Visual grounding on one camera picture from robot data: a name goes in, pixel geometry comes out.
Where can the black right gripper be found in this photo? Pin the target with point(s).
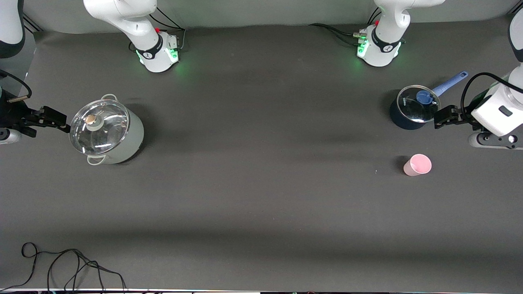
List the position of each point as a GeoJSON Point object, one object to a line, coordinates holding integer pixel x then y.
{"type": "Point", "coordinates": [12, 113]}

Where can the dark blue saucepan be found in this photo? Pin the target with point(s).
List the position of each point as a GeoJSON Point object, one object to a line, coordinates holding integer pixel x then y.
{"type": "Point", "coordinates": [398, 118]}

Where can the glass lid with wooden knob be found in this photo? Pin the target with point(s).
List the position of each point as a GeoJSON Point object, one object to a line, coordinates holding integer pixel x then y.
{"type": "Point", "coordinates": [110, 130]}

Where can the dark grey table mat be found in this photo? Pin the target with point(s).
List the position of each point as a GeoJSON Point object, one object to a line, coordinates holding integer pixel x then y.
{"type": "Point", "coordinates": [261, 163]}

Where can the grey aluminium frame bar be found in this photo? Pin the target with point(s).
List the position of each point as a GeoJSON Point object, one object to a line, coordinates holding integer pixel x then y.
{"type": "Point", "coordinates": [32, 23]}

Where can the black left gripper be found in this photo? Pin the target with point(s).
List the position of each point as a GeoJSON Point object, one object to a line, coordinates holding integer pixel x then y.
{"type": "Point", "coordinates": [464, 116]}

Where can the pink plastic cup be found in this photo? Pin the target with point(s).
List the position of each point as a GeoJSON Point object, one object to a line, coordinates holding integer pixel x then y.
{"type": "Point", "coordinates": [419, 165]}

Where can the glass lid with blue knob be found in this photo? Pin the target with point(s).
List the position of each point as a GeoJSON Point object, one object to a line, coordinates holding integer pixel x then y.
{"type": "Point", "coordinates": [412, 110]}

